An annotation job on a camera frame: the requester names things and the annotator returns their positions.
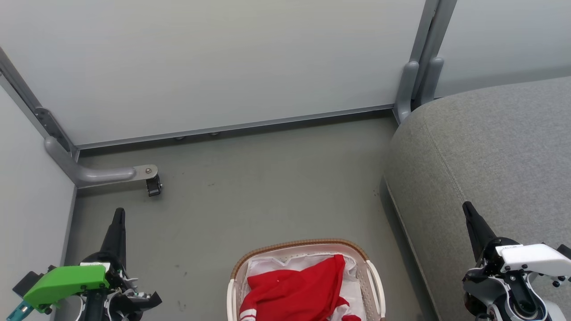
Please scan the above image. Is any red and white garment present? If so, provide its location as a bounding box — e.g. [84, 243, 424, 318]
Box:
[240, 254, 362, 321]

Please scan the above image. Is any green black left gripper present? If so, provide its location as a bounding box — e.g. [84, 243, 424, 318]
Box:
[22, 207, 163, 321]

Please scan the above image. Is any grey tube partition leg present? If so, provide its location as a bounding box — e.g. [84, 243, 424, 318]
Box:
[44, 136, 158, 188]

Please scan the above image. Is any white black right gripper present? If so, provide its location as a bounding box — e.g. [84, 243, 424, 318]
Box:
[462, 201, 571, 321]

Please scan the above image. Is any grey hinged partition post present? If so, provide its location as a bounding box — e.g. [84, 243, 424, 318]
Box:
[0, 47, 81, 162]

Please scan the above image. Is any grey partition bottom rail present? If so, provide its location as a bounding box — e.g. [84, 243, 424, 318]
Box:
[76, 104, 396, 150]

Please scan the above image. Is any grey fabric sofa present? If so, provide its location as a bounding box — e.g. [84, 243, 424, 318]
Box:
[384, 76, 571, 321]

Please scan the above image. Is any white woven laundry basket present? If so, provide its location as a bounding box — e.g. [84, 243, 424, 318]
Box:
[227, 239, 386, 321]

